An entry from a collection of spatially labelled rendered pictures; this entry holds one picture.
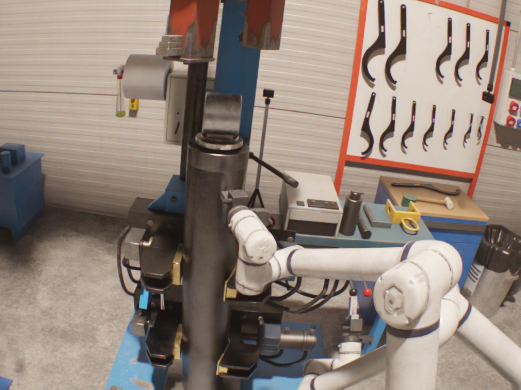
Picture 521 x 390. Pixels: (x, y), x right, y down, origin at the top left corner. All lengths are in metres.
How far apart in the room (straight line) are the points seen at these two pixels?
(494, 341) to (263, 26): 1.36
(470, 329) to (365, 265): 0.52
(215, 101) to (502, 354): 1.31
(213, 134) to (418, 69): 2.49
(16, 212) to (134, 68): 1.86
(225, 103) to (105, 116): 2.44
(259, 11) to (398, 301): 1.10
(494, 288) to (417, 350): 2.64
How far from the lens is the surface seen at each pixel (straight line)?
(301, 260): 1.22
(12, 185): 3.54
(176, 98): 2.29
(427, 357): 0.87
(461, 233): 2.87
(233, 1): 1.79
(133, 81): 2.30
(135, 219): 1.85
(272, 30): 1.52
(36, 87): 4.01
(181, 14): 1.22
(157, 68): 2.28
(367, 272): 1.05
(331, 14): 3.43
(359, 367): 1.38
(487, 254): 3.29
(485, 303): 3.54
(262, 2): 1.51
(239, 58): 1.79
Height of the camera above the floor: 1.93
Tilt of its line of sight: 22 degrees down
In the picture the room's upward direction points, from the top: 7 degrees clockwise
